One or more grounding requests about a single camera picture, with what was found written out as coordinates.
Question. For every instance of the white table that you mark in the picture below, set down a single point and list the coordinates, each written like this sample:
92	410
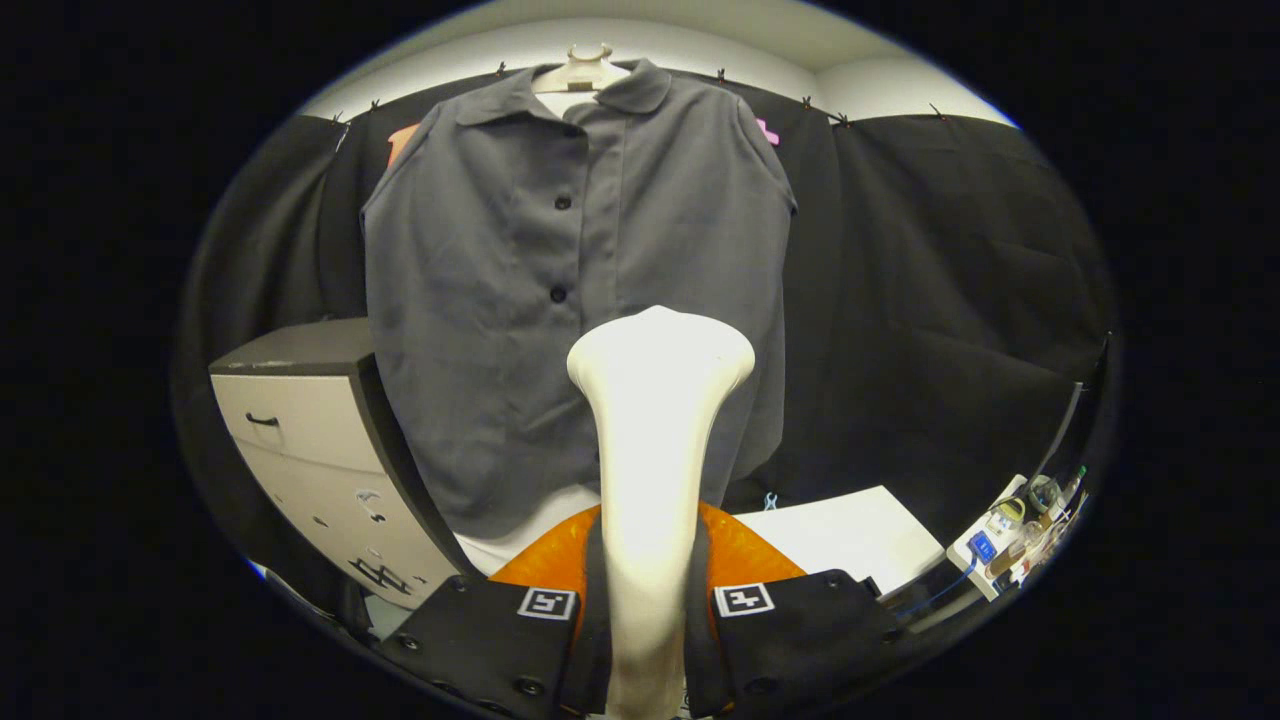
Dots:
850	535

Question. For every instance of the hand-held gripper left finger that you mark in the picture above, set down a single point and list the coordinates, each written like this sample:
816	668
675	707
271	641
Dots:
480	640

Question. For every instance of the grey button shirt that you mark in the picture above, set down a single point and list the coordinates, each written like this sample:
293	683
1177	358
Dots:
470	350

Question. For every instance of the grey cabinet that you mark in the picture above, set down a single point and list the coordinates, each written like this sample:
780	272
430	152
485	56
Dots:
300	420

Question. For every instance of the thin grey pole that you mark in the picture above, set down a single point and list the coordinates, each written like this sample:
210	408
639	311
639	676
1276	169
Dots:
1060	425

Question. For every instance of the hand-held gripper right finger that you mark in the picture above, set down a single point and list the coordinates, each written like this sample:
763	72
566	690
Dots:
800	640

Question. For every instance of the white garment steamer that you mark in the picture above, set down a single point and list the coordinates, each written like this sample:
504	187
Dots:
655	450

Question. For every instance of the cream dress form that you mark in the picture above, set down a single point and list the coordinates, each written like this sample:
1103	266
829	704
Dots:
580	75

